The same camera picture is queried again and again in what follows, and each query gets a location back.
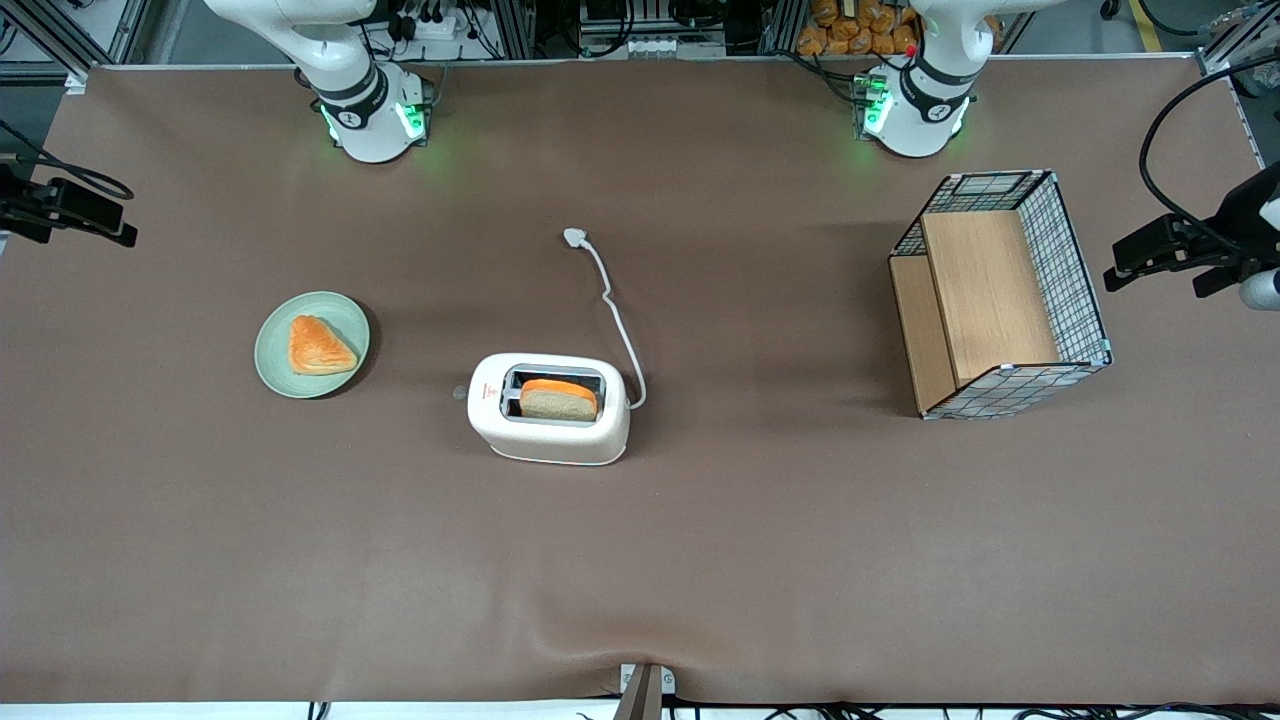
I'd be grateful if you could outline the bread slice with orange crust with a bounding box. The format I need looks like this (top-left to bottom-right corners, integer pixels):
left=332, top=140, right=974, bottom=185
left=519, top=378, right=600, bottom=423

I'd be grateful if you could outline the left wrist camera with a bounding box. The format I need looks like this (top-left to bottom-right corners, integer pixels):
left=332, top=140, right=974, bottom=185
left=1238, top=267, right=1280, bottom=312

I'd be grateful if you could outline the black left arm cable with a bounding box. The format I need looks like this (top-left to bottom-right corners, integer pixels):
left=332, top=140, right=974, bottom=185
left=1139, top=52, right=1280, bottom=253

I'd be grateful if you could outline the white two-slot toaster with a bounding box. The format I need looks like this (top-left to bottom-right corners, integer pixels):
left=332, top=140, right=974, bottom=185
left=452, top=353, right=632, bottom=467

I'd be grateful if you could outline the orange triangular pastry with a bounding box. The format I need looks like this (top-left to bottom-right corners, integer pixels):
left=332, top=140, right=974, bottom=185
left=288, top=315, right=360, bottom=377

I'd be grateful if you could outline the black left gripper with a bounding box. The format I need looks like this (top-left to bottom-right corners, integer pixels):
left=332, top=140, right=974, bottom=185
left=1104, top=165, right=1280, bottom=299

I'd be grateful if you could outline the pale green round plate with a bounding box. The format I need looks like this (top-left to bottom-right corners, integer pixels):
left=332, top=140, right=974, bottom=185
left=254, top=291, right=372, bottom=400

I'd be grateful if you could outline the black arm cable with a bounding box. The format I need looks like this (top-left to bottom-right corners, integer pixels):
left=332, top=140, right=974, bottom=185
left=0, top=120, right=135, bottom=202
left=1139, top=52, right=1280, bottom=253

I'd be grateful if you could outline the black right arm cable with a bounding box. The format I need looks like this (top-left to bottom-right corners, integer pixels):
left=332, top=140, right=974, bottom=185
left=0, top=120, right=135, bottom=202

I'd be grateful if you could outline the wire basket with wooden shelf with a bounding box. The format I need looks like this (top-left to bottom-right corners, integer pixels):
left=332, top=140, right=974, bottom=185
left=888, top=169, right=1114, bottom=422

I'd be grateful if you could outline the pile of orange bread rolls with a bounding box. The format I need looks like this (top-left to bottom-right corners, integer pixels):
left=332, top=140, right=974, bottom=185
left=796, top=0, right=922, bottom=57

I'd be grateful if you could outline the white power strip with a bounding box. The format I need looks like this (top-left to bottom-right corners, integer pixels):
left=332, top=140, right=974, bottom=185
left=393, top=8, right=463, bottom=43

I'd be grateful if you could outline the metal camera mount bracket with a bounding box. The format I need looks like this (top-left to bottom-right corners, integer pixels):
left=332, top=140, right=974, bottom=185
left=612, top=662, right=677, bottom=720

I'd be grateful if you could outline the white toaster power cord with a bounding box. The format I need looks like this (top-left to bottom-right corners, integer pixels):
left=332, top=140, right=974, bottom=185
left=563, top=228, right=648, bottom=411

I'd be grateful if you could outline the aluminium frame profile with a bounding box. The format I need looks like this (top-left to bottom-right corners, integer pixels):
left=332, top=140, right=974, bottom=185
left=0, top=0, right=153, bottom=83
left=1193, top=0, right=1280, bottom=77

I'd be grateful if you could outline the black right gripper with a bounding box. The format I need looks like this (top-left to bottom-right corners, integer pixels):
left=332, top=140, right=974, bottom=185
left=0, top=165, right=139, bottom=248

